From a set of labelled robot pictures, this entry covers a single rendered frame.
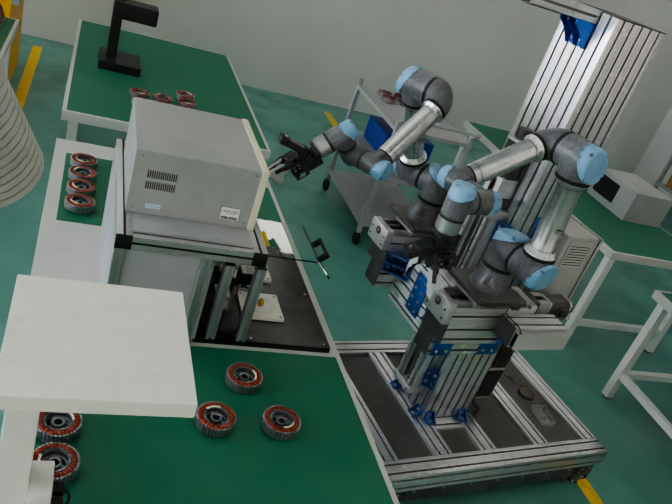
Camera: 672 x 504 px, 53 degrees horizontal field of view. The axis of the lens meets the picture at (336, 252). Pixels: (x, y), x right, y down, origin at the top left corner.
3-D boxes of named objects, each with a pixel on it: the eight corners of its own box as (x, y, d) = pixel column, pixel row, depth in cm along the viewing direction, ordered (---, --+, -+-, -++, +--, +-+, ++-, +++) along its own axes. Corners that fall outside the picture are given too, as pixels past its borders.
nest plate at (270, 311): (275, 297, 250) (276, 294, 249) (283, 322, 238) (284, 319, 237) (235, 293, 244) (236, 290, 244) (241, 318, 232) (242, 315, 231)
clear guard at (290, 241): (312, 242, 245) (317, 227, 242) (329, 279, 225) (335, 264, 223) (224, 229, 232) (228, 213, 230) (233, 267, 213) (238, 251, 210)
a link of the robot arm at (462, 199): (486, 191, 193) (465, 190, 188) (470, 224, 198) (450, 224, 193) (468, 178, 198) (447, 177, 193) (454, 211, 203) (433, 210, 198)
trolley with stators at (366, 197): (385, 198, 585) (428, 86, 539) (428, 261, 503) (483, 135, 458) (320, 186, 562) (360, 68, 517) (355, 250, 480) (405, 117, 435)
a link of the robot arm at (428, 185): (435, 206, 278) (448, 176, 272) (410, 190, 284) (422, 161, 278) (450, 202, 287) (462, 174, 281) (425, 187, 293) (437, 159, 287)
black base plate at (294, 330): (290, 255, 286) (292, 250, 285) (328, 353, 234) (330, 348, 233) (178, 239, 268) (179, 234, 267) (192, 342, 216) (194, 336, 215)
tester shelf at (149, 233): (234, 171, 261) (237, 160, 259) (265, 267, 206) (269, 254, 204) (114, 149, 244) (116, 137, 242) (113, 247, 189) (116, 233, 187)
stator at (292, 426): (252, 421, 194) (255, 411, 192) (280, 408, 202) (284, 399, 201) (277, 447, 188) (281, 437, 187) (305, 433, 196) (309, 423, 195)
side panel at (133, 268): (188, 340, 217) (211, 255, 202) (189, 346, 214) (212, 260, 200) (96, 332, 206) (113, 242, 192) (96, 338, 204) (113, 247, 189)
